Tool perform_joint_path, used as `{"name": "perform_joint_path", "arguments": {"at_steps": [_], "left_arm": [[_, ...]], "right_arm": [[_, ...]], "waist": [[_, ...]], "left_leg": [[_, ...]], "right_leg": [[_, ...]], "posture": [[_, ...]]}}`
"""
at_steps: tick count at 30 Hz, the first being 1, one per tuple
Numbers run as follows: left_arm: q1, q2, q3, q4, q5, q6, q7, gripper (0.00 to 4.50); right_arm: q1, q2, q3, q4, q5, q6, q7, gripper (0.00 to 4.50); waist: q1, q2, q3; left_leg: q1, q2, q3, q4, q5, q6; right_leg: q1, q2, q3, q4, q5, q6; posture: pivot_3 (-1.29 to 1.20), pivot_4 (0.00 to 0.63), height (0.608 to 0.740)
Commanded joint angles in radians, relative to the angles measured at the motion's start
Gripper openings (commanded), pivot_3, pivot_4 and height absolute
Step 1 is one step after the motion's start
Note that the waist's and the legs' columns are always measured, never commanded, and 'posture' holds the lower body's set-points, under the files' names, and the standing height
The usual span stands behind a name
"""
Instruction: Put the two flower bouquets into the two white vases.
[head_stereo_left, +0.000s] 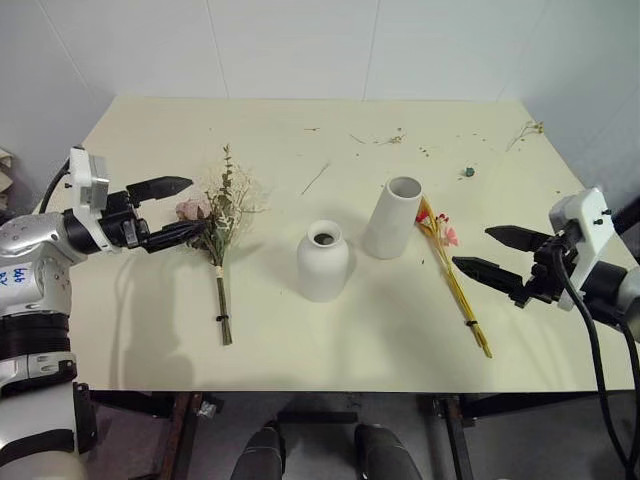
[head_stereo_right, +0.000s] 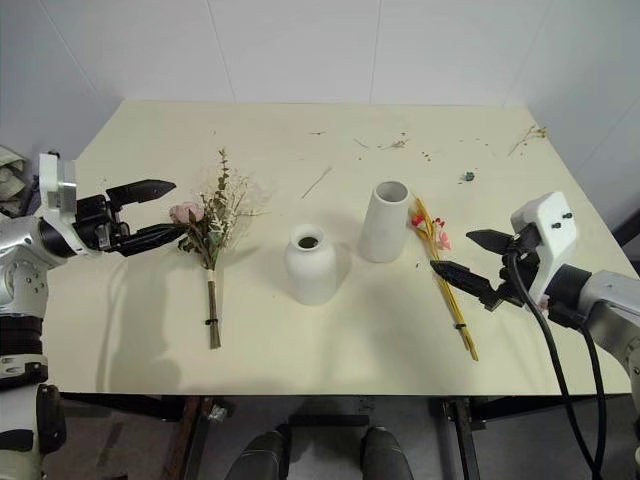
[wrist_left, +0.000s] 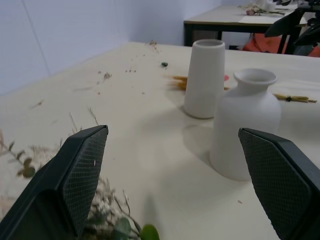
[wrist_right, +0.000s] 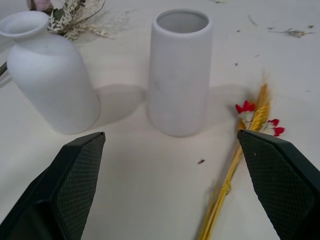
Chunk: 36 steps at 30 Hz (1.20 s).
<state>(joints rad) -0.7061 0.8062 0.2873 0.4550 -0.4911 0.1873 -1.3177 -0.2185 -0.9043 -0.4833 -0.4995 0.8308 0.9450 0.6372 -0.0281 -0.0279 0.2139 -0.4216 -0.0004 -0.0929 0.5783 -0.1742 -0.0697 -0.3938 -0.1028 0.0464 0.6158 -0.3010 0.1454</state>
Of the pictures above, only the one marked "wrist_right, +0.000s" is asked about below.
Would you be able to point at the white bottle-shaped ceramic vase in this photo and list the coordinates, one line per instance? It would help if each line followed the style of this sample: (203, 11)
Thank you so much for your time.
(51, 82)

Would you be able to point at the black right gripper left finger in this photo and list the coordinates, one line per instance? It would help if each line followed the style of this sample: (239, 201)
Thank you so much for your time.
(62, 185)

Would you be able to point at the white pink dried flower bouquet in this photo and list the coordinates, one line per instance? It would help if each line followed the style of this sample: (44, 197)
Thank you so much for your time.
(70, 20)

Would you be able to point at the yellow wheat red flower bouquet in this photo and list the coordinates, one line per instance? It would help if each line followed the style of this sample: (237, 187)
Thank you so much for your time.
(250, 125)

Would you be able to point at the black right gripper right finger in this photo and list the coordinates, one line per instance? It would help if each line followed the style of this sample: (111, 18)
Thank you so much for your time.
(280, 182)

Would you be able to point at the white cylindrical ceramic vase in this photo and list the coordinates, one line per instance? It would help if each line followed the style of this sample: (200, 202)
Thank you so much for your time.
(178, 75)

